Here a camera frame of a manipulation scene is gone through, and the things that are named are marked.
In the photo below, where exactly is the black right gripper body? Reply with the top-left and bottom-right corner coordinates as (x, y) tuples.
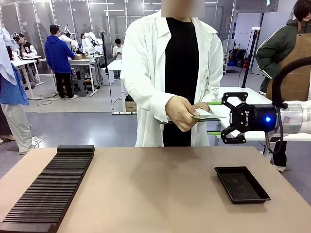
(229, 103), (277, 133)

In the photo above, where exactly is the clipboard with white paper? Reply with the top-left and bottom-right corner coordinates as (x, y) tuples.
(157, 108), (222, 124)

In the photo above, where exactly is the person's right forearm white sleeve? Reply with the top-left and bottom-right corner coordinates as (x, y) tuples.
(121, 70), (177, 122)

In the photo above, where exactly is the black slotted PCB rack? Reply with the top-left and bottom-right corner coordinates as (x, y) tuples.
(0, 145), (95, 231)

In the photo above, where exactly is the person's left hand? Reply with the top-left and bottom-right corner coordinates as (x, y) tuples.
(193, 102), (213, 113)

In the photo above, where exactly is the person's right hand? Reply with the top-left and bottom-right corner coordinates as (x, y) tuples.
(165, 96), (199, 132)

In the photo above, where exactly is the white ID badge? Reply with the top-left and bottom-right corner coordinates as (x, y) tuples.
(206, 50), (211, 92)

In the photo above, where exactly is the black bags pile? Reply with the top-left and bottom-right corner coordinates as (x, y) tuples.
(228, 48), (249, 68)

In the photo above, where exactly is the black tripod pole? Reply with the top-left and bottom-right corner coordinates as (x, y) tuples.
(241, 27), (261, 89)

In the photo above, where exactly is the black shallow tray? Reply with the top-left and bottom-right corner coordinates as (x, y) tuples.
(214, 166), (272, 204)

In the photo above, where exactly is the person in brown apron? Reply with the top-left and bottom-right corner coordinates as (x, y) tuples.
(255, 0), (311, 173)

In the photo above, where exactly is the person in white lab coat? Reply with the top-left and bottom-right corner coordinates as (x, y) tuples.
(120, 9), (224, 148)

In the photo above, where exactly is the cardboard box on floor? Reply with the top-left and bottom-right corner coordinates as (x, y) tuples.
(125, 95), (137, 114)

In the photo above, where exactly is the small white desk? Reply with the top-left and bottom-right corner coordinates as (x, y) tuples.
(106, 60), (126, 115)

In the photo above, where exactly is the seated person in white shirt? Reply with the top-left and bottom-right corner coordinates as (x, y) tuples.
(112, 38), (124, 61)

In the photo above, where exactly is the white workbench desk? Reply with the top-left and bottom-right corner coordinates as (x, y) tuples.
(40, 54), (104, 97)

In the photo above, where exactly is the black step stool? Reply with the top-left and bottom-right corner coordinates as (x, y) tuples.
(71, 79), (88, 98)

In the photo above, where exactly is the person in blue hoodie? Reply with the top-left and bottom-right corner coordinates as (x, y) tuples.
(45, 24), (80, 100)

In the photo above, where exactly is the white desk with thin legs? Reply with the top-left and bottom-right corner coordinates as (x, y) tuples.
(11, 55), (46, 100)

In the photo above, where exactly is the seated person with headset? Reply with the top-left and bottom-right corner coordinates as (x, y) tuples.
(13, 33), (38, 59)

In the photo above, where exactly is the person in light blue shirt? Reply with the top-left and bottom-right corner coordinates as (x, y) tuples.
(0, 26), (37, 156)

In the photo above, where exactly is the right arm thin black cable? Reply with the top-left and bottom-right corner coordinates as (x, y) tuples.
(264, 104), (289, 155)

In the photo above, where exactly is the black camera tripod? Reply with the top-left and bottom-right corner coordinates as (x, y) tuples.
(101, 30), (110, 84)

